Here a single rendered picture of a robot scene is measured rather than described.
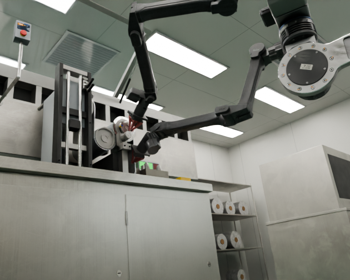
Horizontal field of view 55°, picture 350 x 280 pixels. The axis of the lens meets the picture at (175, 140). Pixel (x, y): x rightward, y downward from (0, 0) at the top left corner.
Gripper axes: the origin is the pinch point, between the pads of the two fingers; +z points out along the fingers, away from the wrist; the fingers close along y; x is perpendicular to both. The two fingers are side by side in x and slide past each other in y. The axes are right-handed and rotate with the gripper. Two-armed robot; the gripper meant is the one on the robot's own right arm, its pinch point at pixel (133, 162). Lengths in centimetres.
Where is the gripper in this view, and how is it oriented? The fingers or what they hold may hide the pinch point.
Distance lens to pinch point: 182.5
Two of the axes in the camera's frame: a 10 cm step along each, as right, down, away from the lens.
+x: -4.1, -6.4, 6.4
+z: -5.3, 7.4, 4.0
